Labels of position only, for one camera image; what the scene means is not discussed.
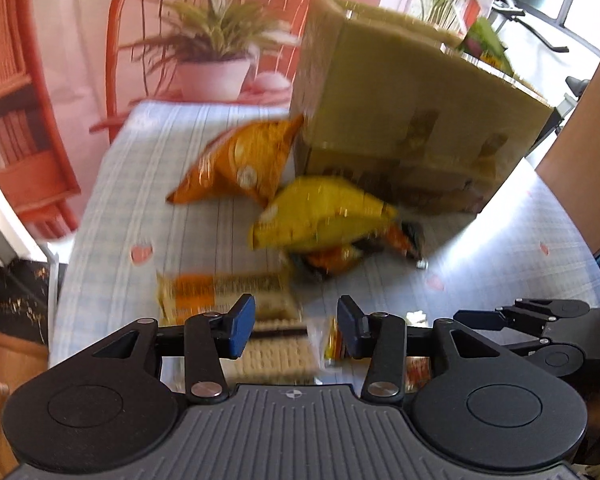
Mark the small clear candy packet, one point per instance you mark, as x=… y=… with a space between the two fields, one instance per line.
x=330 y=345

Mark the green snack bag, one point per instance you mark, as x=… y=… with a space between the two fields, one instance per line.
x=482 y=40

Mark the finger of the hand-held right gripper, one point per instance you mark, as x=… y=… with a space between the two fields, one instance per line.
x=480 y=319

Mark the orange label cracker packet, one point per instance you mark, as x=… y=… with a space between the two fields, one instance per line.
x=205 y=290

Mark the clear wafer biscuit packet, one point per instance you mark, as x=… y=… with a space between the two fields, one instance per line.
x=280 y=355

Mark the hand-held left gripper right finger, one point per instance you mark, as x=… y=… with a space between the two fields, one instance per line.
x=347 y=325

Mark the black gold marbled board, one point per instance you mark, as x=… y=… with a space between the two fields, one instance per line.
x=15 y=300

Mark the brown cardboard box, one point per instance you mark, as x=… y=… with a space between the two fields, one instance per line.
x=405 y=90

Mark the pale plaid tablecloth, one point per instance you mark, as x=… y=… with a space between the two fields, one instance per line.
x=145 y=185

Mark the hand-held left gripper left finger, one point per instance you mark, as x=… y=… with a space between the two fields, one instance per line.
x=242 y=325

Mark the orange black snack bag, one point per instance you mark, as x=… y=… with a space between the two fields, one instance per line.
x=340 y=260

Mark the black exercise bike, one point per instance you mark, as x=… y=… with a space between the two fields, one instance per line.
x=576 y=84

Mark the yellow snack bag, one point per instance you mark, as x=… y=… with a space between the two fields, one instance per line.
x=320 y=210

